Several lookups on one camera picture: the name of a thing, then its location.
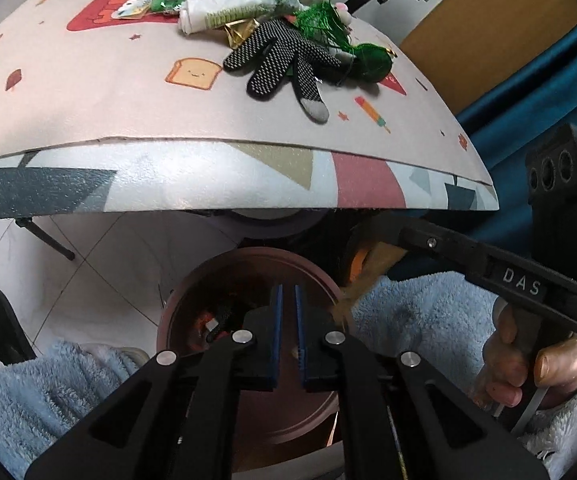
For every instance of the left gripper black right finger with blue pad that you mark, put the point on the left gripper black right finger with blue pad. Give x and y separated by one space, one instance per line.
400 417

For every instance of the white plastic bag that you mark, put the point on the white plastic bag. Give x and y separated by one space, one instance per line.
200 15

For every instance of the black dotted work glove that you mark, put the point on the black dotted work glove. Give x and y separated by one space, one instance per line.
277 50

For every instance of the black tracker with green light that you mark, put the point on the black tracker with green light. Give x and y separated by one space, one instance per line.
552 179

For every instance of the blue curtain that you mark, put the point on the blue curtain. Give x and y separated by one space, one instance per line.
505 125

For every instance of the light blue fleece sleeve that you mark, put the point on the light blue fleece sleeve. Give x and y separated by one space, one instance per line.
447 320

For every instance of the cartoon snack packet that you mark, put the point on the cartoon snack packet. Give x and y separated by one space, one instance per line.
137 9

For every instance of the wooden door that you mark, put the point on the wooden door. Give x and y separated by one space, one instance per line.
467 47

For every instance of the brown round trash bin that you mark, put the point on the brown round trash bin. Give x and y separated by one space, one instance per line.
217 295

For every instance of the geometric pattern folding table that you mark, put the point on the geometric pattern folding table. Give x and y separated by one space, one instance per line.
216 175

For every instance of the green crinkled wrapper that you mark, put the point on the green crinkled wrapper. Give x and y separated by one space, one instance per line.
324 24

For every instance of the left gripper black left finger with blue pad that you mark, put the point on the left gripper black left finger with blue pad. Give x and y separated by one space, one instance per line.
176 417

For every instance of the pink cartoon table mat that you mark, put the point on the pink cartoon table mat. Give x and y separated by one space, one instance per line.
70 73

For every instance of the gold foil wrapper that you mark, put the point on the gold foil wrapper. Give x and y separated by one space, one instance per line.
238 31

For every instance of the light blue fleece leg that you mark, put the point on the light blue fleece leg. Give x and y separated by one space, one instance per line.
43 398

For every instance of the person's right hand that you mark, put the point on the person's right hand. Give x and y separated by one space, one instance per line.
506 369

